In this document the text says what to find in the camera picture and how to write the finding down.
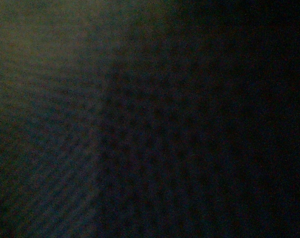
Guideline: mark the dark navy garment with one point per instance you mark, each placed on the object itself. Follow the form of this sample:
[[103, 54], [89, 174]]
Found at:
[[149, 118]]

